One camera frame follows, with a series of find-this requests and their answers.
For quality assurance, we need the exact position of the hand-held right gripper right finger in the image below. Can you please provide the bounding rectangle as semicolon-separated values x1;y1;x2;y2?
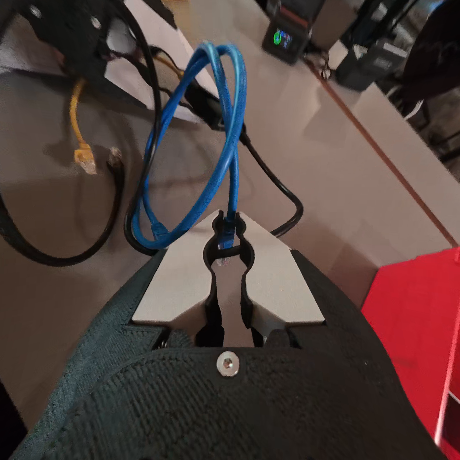
235;212;325;340

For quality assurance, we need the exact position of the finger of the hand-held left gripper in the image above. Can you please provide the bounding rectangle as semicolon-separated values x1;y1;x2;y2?
103;27;202;123
124;0;220;98

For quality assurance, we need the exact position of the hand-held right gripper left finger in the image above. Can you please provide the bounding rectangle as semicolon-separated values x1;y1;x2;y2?
132;211;225;340

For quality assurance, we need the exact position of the black ethernet adapter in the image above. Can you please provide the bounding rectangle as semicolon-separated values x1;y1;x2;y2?
183;79;234;132

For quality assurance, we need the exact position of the yellow ethernet cable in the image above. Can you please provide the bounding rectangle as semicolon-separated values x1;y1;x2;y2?
69;54;184;175

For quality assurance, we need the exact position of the black ethernet cable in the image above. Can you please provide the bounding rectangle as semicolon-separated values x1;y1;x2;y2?
0;0;304;268

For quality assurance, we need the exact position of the blue ethernet cable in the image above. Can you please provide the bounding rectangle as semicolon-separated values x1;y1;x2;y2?
130;41;248;268

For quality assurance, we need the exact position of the red plastic bin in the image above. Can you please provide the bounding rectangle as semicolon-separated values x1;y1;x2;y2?
361;247;460;460

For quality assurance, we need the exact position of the person's left forearm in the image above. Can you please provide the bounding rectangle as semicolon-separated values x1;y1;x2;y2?
0;14;67;76

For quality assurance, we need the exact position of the black battery charger case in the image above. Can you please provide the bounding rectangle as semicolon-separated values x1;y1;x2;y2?
262;0;317;65

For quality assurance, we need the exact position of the small black charger box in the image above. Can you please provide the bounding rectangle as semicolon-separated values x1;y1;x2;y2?
336;36;407;90

